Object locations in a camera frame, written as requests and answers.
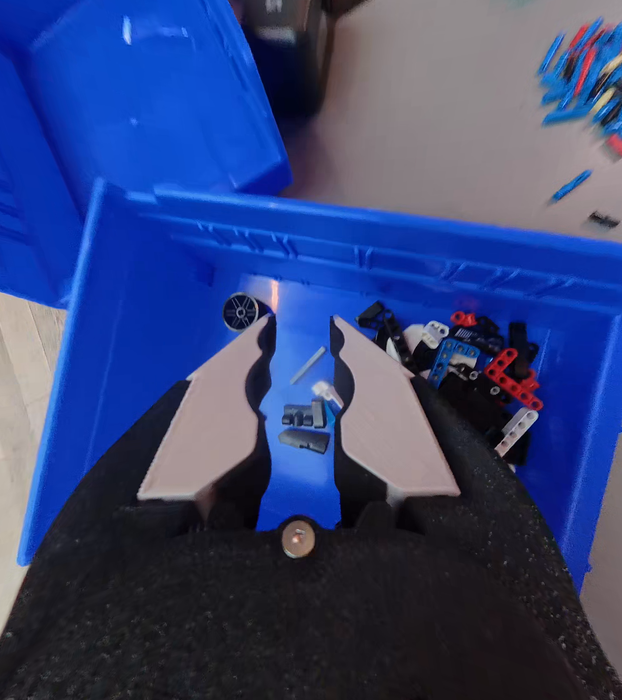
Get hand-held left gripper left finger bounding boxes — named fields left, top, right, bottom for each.
left=137, top=314, right=278, bottom=520

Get grey toy axle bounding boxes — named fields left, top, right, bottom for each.
left=289, top=346, right=327, bottom=385

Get blue bin with square tag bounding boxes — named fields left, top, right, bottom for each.
left=17, top=178, right=622, bottom=595

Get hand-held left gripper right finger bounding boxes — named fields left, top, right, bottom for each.
left=332, top=314, right=461, bottom=508

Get heap of mixed toy parts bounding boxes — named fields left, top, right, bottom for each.
left=355, top=301, right=544, bottom=467

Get pile of small toy pins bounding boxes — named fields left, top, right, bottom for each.
left=537, top=16, right=622, bottom=228

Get black toy connector piece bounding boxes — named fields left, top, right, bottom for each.
left=281, top=402, right=326, bottom=429

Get blue plastic bin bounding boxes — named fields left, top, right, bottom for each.
left=0, top=22, right=85, bottom=308
left=27, top=0, right=293, bottom=199

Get small white toy piece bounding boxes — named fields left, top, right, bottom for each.
left=311, top=381, right=344, bottom=409

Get black curved toy panel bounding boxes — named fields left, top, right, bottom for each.
left=278, top=428, right=331, bottom=455

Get black toy wheel rim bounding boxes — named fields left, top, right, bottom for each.
left=222, top=292, right=260, bottom=333

